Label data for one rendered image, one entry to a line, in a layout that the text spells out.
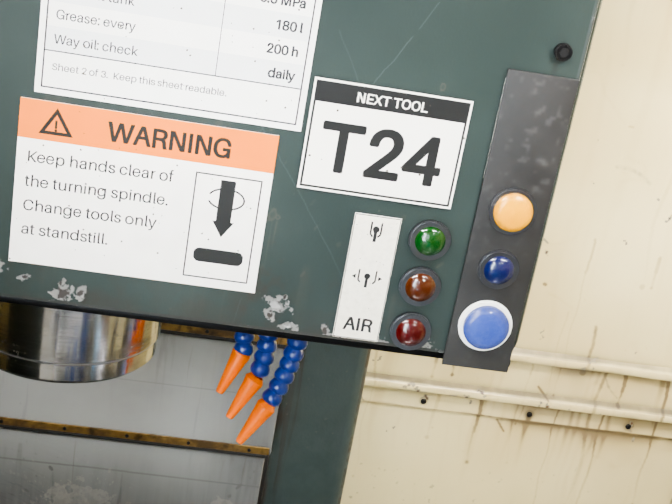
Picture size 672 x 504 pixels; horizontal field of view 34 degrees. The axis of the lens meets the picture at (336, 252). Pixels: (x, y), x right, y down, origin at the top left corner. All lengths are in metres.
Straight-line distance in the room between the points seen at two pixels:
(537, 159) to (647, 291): 1.25
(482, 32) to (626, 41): 1.13
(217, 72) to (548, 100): 0.20
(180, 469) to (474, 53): 0.96
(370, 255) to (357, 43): 0.13
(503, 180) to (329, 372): 0.83
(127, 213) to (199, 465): 0.86
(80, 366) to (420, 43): 0.39
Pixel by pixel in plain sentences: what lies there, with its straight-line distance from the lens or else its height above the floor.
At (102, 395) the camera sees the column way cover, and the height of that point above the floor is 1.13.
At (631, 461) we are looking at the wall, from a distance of 2.09.
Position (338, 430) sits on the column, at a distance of 1.54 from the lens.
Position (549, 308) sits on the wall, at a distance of 1.90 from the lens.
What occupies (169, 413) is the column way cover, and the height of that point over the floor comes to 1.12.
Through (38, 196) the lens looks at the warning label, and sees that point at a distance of 0.70.
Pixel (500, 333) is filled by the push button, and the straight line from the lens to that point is 0.73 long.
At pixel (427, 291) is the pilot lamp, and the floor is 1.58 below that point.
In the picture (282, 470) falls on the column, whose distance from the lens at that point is 1.57.
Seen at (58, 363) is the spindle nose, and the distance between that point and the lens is 0.89.
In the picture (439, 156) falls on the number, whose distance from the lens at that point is 0.69.
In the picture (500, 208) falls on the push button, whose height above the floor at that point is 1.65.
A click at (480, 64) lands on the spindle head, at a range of 0.68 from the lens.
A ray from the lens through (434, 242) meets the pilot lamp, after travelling 0.70.
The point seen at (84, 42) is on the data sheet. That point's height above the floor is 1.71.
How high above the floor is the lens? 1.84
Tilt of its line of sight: 20 degrees down
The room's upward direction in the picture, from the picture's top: 10 degrees clockwise
